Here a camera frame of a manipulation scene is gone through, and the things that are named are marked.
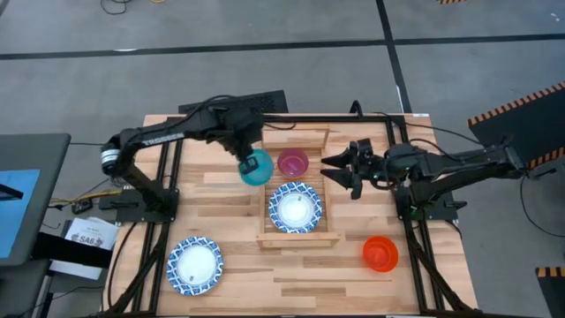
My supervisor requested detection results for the black aluminium table frame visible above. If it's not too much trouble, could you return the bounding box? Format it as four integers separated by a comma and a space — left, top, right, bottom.
103, 113, 480, 318

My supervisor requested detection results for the small black device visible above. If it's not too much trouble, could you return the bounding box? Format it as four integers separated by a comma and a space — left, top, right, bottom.
72, 198, 94, 216

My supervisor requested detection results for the yellow cable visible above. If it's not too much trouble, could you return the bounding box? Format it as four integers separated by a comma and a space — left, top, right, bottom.
49, 188, 123, 208

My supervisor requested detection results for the blue sheet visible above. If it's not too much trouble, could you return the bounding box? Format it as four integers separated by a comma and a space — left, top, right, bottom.
0, 169, 41, 260

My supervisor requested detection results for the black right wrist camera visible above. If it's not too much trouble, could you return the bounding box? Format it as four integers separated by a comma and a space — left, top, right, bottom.
350, 138, 375, 156

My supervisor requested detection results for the plain white paper sheet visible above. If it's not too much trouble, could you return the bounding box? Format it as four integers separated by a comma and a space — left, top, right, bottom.
48, 259, 103, 281

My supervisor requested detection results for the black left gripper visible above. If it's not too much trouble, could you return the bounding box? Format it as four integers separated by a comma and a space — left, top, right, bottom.
211, 105, 264, 175

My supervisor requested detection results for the black cable along frame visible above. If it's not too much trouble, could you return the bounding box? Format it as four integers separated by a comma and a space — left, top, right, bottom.
107, 220, 139, 310

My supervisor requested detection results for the teal translucent plastic bowl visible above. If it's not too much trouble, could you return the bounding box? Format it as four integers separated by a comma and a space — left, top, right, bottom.
238, 148, 275, 187

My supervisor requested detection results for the purple translucent plastic bowl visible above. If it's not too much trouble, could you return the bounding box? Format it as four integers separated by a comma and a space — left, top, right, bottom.
276, 148, 310, 179

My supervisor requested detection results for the large black hazard-striped panel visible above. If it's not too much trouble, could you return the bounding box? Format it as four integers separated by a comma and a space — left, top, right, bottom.
467, 81, 565, 171

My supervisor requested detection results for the small black hazard-striped panel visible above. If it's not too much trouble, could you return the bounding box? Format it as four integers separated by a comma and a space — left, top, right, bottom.
535, 266, 565, 318

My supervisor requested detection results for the black hanging arm cable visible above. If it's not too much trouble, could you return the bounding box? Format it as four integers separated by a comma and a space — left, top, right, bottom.
519, 174, 565, 239

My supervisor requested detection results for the blue patterned paper plate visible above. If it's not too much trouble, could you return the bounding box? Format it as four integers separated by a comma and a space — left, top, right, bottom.
166, 236, 225, 297
267, 181, 324, 234

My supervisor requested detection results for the black perforated panel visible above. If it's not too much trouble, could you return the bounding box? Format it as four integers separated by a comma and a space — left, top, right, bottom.
177, 89, 290, 115

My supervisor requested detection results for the orange translucent plastic bowl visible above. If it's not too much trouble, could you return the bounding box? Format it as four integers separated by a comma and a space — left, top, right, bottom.
362, 235, 400, 273

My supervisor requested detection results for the wooden slatted shelf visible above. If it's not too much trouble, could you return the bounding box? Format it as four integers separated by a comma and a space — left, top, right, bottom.
256, 125, 342, 251

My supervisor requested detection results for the white printed paper sheet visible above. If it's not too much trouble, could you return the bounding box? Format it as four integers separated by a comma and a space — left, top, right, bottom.
64, 216, 120, 252

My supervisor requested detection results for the black flat box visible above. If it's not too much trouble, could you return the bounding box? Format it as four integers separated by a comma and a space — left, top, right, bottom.
33, 231, 114, 269

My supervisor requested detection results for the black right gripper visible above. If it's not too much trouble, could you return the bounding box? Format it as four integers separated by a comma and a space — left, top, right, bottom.
319, 148, 401, 201

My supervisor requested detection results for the black looped floor cable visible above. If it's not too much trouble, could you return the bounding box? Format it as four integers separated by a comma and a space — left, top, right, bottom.
100, 0, 133, 16

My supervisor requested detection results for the thin black table cable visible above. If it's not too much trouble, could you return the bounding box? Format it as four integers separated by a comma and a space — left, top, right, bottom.
369, 110, 485, 145

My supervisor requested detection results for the grey desk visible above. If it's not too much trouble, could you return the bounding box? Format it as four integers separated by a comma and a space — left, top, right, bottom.
0, 132, 72, 269

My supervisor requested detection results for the small black bar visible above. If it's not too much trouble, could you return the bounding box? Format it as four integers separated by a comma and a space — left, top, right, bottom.
0, 184, 24, 201

